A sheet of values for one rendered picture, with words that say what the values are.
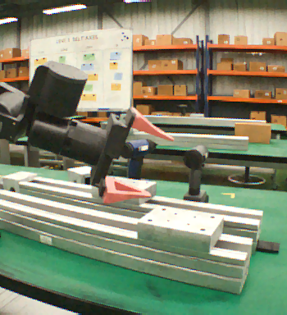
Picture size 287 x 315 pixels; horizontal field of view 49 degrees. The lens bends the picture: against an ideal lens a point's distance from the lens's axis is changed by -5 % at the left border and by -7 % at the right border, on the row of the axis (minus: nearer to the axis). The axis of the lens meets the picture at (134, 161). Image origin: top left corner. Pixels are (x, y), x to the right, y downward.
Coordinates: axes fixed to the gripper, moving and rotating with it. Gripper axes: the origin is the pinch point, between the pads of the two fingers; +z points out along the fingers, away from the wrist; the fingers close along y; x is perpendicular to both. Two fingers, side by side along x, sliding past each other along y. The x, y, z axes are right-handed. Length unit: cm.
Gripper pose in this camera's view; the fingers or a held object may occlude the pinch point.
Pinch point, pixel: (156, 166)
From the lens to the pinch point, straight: 51.6
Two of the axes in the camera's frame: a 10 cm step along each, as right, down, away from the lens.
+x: -1.3, -3.2, 9.4
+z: 9.3, 3.0, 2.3
